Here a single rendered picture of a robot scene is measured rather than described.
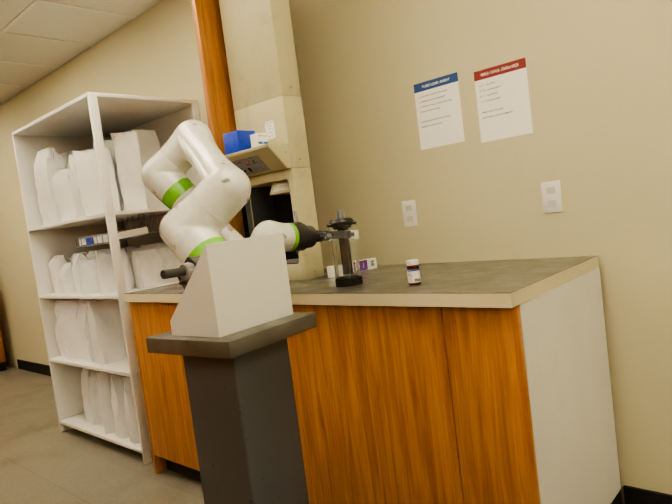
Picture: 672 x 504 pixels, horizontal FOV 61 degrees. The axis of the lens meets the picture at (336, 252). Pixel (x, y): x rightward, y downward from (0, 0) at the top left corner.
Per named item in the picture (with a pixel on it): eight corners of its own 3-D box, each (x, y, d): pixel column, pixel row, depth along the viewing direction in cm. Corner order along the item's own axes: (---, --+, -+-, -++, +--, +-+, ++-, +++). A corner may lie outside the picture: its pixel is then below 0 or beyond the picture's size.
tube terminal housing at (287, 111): (296, 272, 279) (274, 114, 274) (345, 270, 257) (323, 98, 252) (256, 281, 260) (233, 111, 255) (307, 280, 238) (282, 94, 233)
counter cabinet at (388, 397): (255, 426, 342) (234, 278, 336) (623, 515, 204) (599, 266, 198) (155, 473, 293) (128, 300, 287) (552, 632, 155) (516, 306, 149)
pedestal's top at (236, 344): (231, 359, 130) (228, 341, 130) (147, 352, 149) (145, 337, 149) (317, 326, 156) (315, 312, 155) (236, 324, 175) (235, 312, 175)
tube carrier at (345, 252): (347, 279, 213) (339, 222, 211) (369, 278, 205) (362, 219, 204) (327, 284, 205) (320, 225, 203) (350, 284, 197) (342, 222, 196)
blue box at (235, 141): (243, 155, 253) (240, 134, 253) (257, 151, 247) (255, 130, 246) (225, 155, 246) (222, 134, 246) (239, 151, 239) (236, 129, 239)
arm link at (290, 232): (273, 239, 169) (256, 212, 173) (253, 266, 175) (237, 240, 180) (306, 238, 179) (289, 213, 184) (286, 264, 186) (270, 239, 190)
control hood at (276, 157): (242, 178, 257) (239, 156, 256) (292, 167, 235) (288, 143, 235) (222, 179, 249) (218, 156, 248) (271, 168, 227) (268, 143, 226)
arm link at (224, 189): (232, 166, 148) (187, 106, 188) (191, 212, 149) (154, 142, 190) (266, 193, 156) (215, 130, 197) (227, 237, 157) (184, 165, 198)
